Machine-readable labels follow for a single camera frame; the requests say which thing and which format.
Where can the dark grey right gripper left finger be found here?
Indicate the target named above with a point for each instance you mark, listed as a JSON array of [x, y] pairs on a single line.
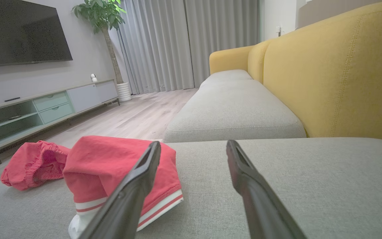
[[128, 199]]

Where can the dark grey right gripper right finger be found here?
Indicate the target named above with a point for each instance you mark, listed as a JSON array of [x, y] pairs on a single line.
[[260, 205]]

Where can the red Bulls basketball jersey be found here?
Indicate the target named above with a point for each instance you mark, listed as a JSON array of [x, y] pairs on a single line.
[[101, 166]]

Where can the grey ottoman cushion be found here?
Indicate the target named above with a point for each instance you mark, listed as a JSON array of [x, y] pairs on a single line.
[[327, 192]]

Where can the grey sofa seat cushion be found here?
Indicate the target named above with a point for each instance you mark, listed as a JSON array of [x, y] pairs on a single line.
[[234, 109], [225, 75]]

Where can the white ribbed plant pot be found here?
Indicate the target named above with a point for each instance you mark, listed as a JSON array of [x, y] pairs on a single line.
[[124, 92]]

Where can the white green TV cabinet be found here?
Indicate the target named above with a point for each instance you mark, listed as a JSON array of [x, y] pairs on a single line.
[[55, 103]]

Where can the small flat plate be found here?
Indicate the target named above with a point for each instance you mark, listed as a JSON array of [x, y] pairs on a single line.
[[15, 117]]

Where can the yellow sofa backrest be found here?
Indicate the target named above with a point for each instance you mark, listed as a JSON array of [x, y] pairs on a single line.
[[337, 76]]

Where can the black remote control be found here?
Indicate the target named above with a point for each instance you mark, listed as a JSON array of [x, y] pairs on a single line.
[[12, 99]]

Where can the grey pleated curtain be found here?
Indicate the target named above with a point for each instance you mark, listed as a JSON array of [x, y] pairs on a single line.
[[224, 36], [154, 46]]

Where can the green indoor tree plant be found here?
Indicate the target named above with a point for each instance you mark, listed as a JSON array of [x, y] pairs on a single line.
[[103, 15]]

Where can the black flat screen television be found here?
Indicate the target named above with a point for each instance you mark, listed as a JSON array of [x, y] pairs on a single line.
[[18, 31]]

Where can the small white security camera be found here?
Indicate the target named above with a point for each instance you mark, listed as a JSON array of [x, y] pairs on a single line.
[[94, 78]]

